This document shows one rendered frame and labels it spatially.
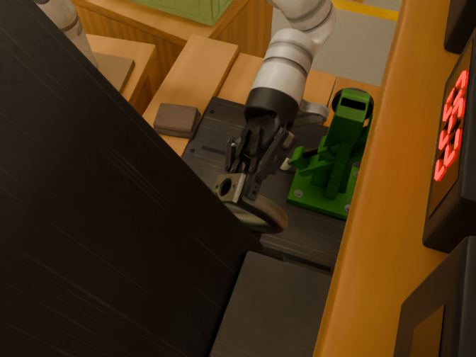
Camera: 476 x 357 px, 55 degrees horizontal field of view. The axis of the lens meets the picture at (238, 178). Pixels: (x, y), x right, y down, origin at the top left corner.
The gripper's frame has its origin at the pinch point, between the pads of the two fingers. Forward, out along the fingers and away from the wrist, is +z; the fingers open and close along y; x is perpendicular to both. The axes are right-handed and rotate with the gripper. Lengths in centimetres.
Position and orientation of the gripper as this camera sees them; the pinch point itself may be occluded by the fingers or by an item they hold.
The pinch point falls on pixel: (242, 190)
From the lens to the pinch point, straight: 62.4
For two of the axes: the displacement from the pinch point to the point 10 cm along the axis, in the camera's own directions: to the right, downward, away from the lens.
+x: 7.4, 4.2, 5.2
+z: -3.2, 9.1, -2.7
